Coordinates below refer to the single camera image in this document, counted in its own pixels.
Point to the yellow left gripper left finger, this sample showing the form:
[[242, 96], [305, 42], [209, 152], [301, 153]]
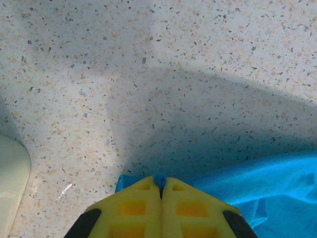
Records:
[[128, 213]]

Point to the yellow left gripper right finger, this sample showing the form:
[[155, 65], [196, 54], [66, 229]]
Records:
[[195, 213]]

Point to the blue t-shirt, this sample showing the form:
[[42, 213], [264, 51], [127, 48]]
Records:
[[272, 188]]

